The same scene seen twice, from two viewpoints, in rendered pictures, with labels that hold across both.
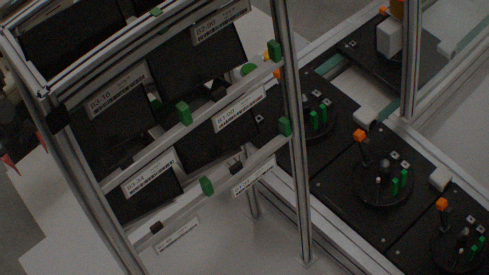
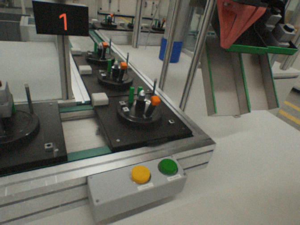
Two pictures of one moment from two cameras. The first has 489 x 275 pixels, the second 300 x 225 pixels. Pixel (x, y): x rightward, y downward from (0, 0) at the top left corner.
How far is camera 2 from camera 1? 1.64 m
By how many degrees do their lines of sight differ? 97
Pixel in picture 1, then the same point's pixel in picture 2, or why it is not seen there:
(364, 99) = (79, 131)
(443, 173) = (83, 67)
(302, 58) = (109, 165)
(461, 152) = not seen: hidden behind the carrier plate
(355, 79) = (70, 148)
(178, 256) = (219, 122)
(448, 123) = not seen: hidden behind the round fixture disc
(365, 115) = (100, 95)
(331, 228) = (149, 81)
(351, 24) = (7, 189)
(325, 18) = not seen: outside the picture
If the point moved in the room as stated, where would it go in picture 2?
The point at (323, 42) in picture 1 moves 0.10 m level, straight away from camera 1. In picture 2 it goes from (72, 172) to (35, 216)
